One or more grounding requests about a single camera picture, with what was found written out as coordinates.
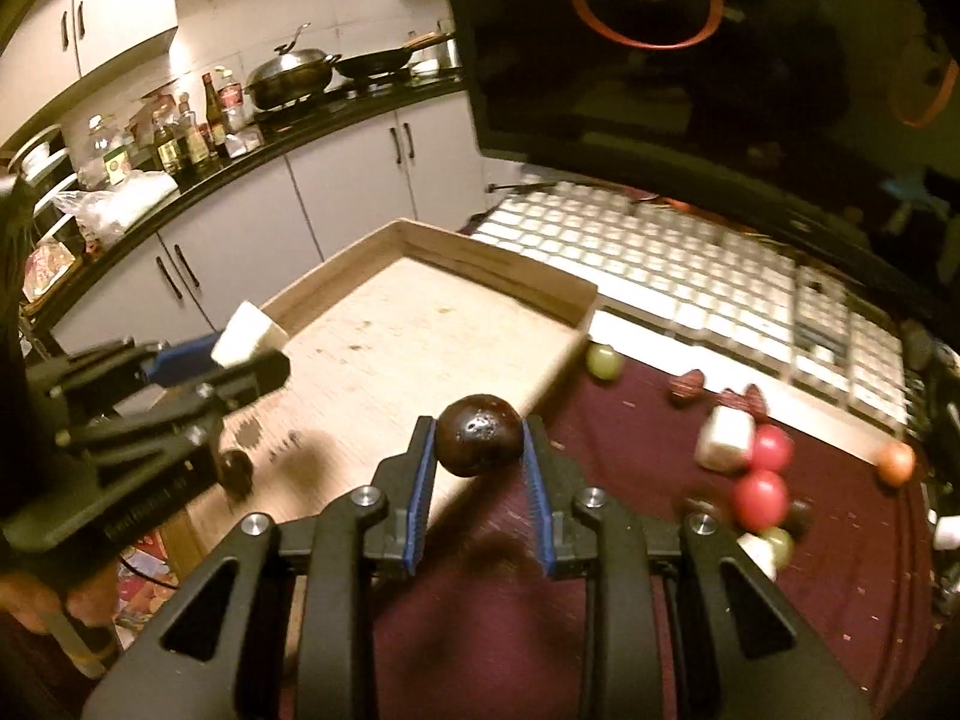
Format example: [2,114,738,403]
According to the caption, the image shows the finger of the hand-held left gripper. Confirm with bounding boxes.
[54,349,292,470]
[30,333,227,400]

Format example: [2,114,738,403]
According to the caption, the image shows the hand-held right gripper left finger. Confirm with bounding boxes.
[79,414,440,720]

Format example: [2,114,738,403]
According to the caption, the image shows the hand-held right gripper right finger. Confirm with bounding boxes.
[521,414,875,720]

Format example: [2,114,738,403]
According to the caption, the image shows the dark chestnut ball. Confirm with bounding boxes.
[436,394,522,477]

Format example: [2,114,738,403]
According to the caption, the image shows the cardboard tray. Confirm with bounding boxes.
[180,217,601,720]

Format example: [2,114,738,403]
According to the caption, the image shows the green grape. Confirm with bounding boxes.
[585,343,623,383]
[761,526,796,567]

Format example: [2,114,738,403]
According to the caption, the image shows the red cherry tomato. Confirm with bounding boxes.
[750,425,796,472]
[733,471,790,531]

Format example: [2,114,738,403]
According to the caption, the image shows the person's left hand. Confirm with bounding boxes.
[0,570,83,638]

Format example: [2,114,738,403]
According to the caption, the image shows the colourful printed box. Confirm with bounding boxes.
[112,532,181,627]

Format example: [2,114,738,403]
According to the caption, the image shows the red snack packet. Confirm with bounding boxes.
[22,240,83,301]

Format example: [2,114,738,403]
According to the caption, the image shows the clear plastic bag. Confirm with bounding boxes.
[52,169,181,241]

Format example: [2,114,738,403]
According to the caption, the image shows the black kitchen countertop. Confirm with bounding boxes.
[19,67,470,316]

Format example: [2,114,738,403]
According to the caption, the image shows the grey lower kitchen cabinets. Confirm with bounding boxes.
[45,90,488,361]

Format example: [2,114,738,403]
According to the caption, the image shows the row of condiment bottles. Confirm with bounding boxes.
[79,67,263,188]

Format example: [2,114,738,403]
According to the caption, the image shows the white dishes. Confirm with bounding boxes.
[7,124,76,196]

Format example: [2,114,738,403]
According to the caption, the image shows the white keyboard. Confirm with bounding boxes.
[469,172,912,436]

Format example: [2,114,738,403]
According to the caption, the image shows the steel wok with lid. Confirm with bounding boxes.
[244,22,342,113]

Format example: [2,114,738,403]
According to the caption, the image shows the black frying pan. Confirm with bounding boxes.
[334,30,458,80]

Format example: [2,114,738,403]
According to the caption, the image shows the small orange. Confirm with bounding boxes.
[876,441,917,487]

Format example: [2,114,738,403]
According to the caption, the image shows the black monitor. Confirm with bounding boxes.
[439,0,960,293]

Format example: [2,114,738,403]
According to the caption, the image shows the white upper wall cabinets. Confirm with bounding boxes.
[0,0,181,151]

